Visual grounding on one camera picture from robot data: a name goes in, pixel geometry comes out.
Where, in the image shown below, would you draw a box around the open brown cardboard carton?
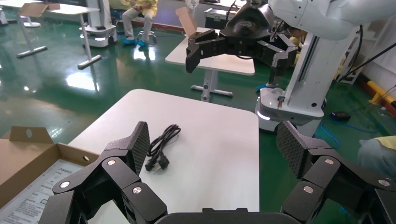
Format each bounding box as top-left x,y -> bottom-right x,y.
176,7 -> 198,38

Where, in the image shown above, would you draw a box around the white metal rack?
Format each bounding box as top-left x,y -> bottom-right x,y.
335,18 -> 376,85

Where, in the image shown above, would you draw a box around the black device on floor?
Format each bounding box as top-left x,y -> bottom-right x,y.
329,111 -> 352,122

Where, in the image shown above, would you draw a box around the yellow floor barrier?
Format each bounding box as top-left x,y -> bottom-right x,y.
366,80 -> 396,109

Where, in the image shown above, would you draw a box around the white printed instruction sheet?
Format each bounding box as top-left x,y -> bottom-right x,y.
0,159 -> 84,224

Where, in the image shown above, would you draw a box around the person in yellow clothing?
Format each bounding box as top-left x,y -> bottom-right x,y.
286,27 -> 308,65

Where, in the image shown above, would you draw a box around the brown cardboard storage box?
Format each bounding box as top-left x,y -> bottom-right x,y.
0,126 -> 99,224

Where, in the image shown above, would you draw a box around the round metal stool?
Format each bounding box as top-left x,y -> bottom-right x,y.
136,29 -> 157,44

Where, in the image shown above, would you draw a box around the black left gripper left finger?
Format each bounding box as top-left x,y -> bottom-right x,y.
38,121 -> 168,224

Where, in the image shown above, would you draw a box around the black power cable with plug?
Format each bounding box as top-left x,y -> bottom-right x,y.
144,124 -> 182,173

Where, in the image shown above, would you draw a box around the seated person yellow jacket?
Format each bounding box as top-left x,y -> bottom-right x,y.
110,0 -> 158,47

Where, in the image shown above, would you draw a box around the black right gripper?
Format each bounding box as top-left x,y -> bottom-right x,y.
185,3 -> 299,87

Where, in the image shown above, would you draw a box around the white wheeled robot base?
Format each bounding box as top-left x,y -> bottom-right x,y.
79,0 -> 118,49

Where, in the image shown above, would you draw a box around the brown cardboard flap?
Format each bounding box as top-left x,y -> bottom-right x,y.
17,2 -> 61,18

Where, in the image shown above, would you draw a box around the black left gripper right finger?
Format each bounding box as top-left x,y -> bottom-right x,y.
276,120 -> 396,224

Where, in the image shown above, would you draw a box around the white robot torso column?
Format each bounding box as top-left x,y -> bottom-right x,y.
255,32 -> 366,137

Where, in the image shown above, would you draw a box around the white table grey legs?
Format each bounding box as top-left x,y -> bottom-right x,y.
164,27 -> 256,103
43,3 -> 102,70
0,0 -> 48,59

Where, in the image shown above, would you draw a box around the person with grey-blue cover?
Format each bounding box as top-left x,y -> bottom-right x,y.
358,135 -> 396,180

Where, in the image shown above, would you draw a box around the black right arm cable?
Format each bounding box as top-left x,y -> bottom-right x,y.
337,24 -> 396,84

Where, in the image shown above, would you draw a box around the blue floor cable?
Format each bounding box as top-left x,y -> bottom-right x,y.
320,119 -> 382,149

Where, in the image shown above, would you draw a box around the black equipment case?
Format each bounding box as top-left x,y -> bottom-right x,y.
204,8 -> 237,30

